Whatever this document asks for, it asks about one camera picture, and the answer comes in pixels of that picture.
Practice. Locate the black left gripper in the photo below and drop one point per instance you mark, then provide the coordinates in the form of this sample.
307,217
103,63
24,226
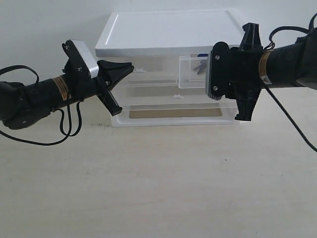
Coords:
110,74

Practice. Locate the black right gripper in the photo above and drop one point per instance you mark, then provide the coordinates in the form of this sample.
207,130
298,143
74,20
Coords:
243,83

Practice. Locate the keys with blue fob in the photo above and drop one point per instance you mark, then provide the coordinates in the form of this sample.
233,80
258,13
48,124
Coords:
201,68

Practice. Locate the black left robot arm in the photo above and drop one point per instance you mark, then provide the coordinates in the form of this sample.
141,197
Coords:
22,106

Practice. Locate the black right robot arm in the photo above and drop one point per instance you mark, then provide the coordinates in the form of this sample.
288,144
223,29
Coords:
294,65

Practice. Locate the clear wide middle drawer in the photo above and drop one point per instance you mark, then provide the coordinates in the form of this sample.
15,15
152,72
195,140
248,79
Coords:
162,95

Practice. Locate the white plastic drawer cabinet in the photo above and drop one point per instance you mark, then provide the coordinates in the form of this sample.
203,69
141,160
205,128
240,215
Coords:
169,33

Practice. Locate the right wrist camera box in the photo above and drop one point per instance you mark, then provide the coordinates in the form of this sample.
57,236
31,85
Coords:
217,73

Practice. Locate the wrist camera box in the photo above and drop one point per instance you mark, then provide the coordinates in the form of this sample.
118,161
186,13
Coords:
217,73
81,59

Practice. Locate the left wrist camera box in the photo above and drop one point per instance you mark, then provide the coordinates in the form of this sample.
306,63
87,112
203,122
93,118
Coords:
81,59

